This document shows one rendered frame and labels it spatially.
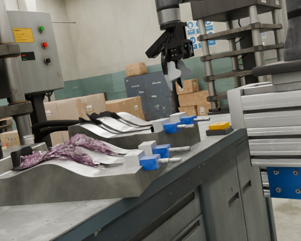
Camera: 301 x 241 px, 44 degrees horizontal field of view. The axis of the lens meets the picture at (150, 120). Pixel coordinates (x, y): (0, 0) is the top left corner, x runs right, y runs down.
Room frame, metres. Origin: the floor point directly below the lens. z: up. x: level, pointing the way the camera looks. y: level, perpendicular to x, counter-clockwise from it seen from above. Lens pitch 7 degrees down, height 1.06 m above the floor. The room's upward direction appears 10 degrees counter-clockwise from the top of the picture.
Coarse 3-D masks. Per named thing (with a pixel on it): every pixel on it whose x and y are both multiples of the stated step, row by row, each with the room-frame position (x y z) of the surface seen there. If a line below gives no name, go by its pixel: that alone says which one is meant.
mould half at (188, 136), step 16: (80, 128) 1.27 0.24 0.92; (96, 128) 1.28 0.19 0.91; (128, 128) 1.33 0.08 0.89; (144, 128) 1.26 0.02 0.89; (192, 128) 1.27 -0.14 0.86; (112, 144) 1.20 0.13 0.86; (128, 144) 1.16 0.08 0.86; (160, 144) 1.10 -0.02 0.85; (176, 144) 1.17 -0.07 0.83; (192, 144) 1.25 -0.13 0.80
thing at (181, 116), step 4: (180, 112) 1.27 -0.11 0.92; (184, 112) 1.26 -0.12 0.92; (172, 116) 1.24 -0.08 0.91; (176, 116) 1.23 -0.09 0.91; (180, 116) 1.23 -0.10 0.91; (184, 116) 1.25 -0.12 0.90; (188, 116) 1.23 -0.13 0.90; (192, 116) 1.22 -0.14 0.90; (196, 116) 1.24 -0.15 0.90; (172, 120) 1.24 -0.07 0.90; (176, 120) 1.23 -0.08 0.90; (180, 120) 1.23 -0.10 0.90; (184, 120) 1.22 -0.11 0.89; (188, 120) 1.21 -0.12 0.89; (192, 120) 1.21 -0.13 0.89; (196, 120) 1.21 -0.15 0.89; (200, 120) 1.20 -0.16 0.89; (204, 120) 1.19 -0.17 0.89; (208, 120) 1.19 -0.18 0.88
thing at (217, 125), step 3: (213, 123) 1.42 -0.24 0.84; (216, 123) 1.41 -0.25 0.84; (219, 123) 1.39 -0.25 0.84; (222, 123) 1.38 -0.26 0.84; (225, 123) 1.38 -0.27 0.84; (228, 123) 1.40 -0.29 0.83; (210, 126) 1.39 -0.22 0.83; (213, 126) 1.38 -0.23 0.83; (216, 126) 1.37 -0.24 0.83; (219, 126) 1.37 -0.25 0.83; (222, 126) 1.36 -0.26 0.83; (225, 126) 1.37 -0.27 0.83; (228, 126) 1.40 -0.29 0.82; (210, 129) 1.39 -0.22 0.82; (213, 129) 1.38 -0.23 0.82; (216, 129) 1.37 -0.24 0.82
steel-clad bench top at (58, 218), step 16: (208, 128) 1.55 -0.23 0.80; (208, 144) 1.23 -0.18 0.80; (0, 208) 0.90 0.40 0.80; (16, 208) 0.87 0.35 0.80; (32, 208) 0.85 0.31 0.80; (48, 208) 0.83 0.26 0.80; (64, 208) 0.81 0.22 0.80; (80, 208) 0.79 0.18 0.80; (96, 208) 0.77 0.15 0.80; (0, 224) 0.78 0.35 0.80; (16, 224) 0.76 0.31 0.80; (32, 224) 0.74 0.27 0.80; (48, 224) 0.73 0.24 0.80; (64, 224) 0.71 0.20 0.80; (0, 240) 0.69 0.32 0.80; (16, 240) 0.67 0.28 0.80; (32, 240) 0.66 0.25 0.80; (48, 240) 0.65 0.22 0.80
